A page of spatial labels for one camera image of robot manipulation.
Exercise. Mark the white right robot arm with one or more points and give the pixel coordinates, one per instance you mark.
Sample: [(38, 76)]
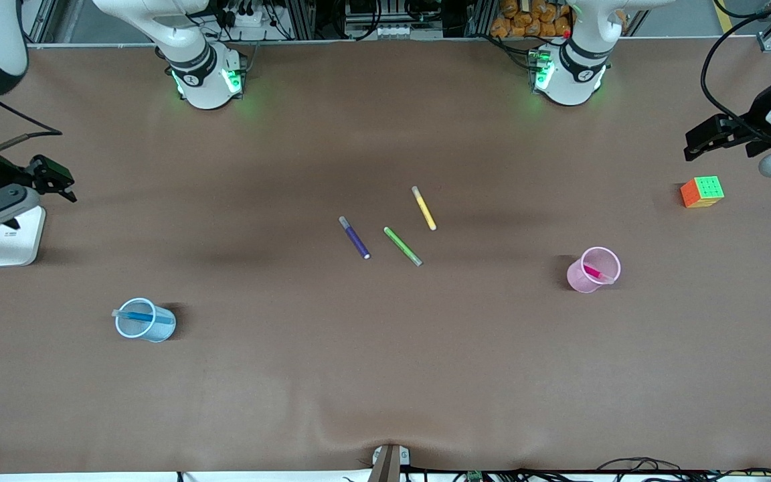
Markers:
[(191, 47)]

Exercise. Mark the white power strip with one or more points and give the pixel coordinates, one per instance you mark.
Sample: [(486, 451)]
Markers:
[(251, 17)]

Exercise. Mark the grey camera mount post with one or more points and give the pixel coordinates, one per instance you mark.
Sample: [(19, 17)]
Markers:
[(389, 463)]

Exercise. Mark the green marker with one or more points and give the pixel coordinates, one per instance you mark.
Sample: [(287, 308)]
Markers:
[(402, 246)]

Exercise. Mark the orange snack bags pile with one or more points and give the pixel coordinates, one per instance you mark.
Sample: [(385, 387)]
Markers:
[(533, 17)]

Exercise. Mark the light blue plastic cup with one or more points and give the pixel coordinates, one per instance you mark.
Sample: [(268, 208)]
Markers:
[(158, 328)]

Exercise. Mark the yellow marker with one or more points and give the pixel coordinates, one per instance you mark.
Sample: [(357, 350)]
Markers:
[(424, 209)]

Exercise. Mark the purple marker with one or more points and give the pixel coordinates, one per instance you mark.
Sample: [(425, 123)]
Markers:
[(355, 239)]

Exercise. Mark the pink plastic cup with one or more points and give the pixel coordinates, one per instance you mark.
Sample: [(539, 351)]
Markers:
[(579, 278)]

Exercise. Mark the pink marker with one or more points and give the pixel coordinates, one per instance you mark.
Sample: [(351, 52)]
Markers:
[(591, 271)]

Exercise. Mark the blue marker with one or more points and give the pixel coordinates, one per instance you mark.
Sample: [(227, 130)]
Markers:
[(138, 316)]

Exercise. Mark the colourful puzzle cube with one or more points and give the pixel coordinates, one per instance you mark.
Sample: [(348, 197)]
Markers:
[(703, 193)]

